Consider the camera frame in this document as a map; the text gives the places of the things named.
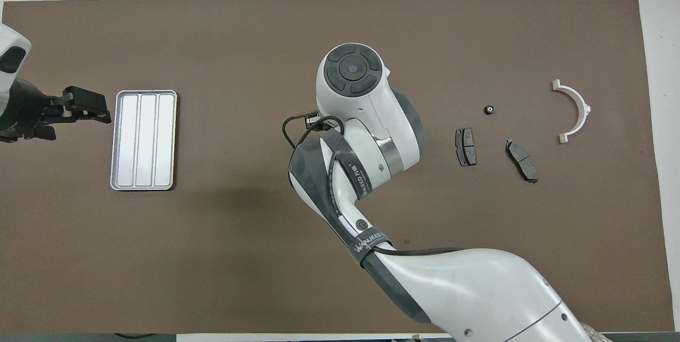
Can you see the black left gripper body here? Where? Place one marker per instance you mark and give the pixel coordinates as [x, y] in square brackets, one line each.
[26, 111]

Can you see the small black bearing gear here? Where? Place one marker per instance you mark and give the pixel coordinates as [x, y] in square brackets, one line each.
[489, 109]

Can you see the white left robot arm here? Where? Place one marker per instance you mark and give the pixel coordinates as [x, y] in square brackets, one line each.
[5, 39]

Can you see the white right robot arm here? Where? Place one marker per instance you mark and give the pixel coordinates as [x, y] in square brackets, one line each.
[451, 283]

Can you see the silver metal tray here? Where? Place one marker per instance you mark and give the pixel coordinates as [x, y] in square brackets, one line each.
[143, 140]

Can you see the brown table mat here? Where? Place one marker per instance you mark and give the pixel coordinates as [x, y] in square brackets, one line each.
[239, 257]

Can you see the rectangular dark grey brake pad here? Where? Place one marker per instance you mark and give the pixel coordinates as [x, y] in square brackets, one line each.
[466, 146]

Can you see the curved dark grey brake pad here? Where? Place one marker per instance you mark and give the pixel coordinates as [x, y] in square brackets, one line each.
[521, 160]

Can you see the white semicircular bracket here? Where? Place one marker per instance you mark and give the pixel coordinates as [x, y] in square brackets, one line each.
[583, 111]

